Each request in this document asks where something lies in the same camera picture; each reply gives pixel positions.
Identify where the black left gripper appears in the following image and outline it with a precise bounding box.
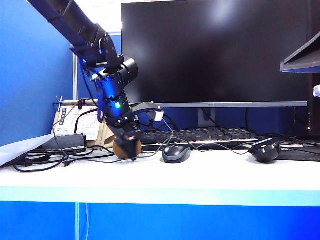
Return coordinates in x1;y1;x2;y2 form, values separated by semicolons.
106;113;144;162

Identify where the brown kiwi fruit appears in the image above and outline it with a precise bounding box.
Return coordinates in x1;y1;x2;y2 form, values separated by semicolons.
112;138;143;160

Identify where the grey black computer mouse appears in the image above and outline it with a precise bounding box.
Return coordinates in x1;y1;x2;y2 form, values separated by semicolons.
161;144;192;164

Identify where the black gaming mouse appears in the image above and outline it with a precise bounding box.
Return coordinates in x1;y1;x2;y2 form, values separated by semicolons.
248;137;281;164

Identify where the black mouse pad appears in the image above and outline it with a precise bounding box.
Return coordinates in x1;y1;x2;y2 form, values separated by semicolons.
276;136;320;163

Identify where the beige canvas desk calendar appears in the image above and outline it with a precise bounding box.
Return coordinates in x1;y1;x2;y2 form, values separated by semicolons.
51;95;118;151

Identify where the black power adapter box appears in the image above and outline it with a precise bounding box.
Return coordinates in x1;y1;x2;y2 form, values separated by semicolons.
39;133;88;152

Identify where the black mechanical keyboard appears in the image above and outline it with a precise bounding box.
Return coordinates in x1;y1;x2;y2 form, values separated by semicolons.
139;126;264;152

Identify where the grey monitor stand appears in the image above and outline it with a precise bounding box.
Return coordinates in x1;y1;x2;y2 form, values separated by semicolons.
198;107;217;128

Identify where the white paper sheet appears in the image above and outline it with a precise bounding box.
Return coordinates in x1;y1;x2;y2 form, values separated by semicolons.
0;134;56;169

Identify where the large black computer monitor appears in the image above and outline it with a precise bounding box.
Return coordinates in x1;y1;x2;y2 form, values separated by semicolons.
120;0;313;108

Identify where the black portrait monitor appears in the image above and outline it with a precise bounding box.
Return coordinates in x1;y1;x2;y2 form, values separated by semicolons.
306;0;320;138

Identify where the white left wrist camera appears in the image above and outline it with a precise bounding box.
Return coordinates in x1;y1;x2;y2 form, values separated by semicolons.
152;111;165;123

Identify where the thin grey mouse cable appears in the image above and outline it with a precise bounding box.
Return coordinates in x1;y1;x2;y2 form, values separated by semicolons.
98;116;176;165

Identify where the thick black arched cable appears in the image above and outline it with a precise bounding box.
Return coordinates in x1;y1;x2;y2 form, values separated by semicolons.
74;107;101;135

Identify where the grey usb plug cable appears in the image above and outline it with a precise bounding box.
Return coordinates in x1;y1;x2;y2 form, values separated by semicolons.
52;124;73;168

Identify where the black monitor cable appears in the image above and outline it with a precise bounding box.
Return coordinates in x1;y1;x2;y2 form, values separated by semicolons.
244;107;251;133
200;107;221;129

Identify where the thin white hanging cable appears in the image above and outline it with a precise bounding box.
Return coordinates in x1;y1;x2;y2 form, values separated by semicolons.
84;202;91;240

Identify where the silver partition post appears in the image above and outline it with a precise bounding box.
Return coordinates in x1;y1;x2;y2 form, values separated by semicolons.
72;52;79;101

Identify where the thin black mouse cable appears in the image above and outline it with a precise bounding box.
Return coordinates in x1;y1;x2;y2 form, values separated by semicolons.
189;142;253;156

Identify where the black looped cable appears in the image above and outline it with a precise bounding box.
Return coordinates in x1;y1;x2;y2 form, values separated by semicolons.
12;146;116;173

